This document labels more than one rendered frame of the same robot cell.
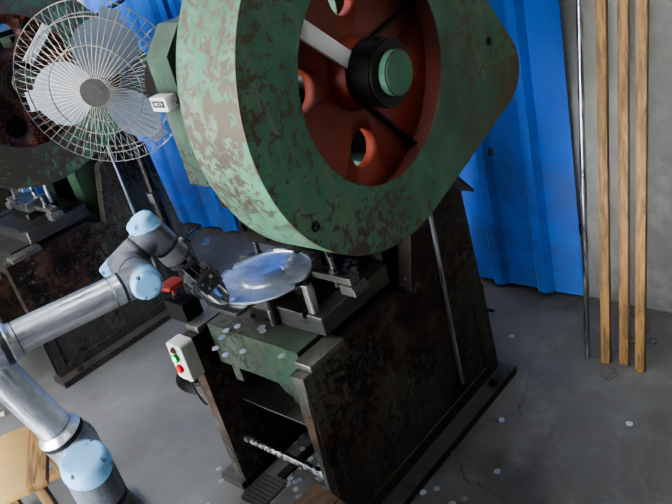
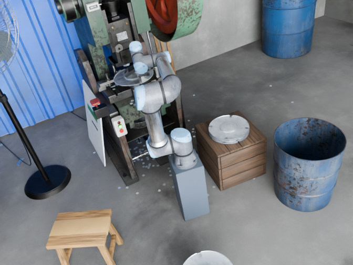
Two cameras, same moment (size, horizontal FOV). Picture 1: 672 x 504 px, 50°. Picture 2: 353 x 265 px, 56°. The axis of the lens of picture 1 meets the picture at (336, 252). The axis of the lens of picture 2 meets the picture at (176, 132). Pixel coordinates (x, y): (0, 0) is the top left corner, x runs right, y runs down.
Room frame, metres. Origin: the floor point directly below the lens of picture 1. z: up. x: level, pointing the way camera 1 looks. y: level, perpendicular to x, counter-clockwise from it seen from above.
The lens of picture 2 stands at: (0.84, 2.15, 1.85)
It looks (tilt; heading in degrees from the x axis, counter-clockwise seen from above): 37 degrees down; 292
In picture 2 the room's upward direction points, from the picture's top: 10 degrees counter-clockwise
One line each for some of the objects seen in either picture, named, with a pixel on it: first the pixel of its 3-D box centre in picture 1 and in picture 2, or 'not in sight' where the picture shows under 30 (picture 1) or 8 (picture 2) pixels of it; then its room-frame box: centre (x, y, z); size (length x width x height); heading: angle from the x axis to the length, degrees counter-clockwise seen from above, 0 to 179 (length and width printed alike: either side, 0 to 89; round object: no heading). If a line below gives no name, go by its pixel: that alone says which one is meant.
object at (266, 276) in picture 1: (263, 276); (133, 75); (1.84, 0.22, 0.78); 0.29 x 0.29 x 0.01
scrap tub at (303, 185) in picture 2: not in sight; (305, 165); (0.65, 0.44, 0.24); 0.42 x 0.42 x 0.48
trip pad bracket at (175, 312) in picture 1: (188, 320); (103, 116); (2.00, 0.51, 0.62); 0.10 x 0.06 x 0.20; 43
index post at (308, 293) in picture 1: (309, 296); (156, 71); (1.71, 0.10, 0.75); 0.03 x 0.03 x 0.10; 43
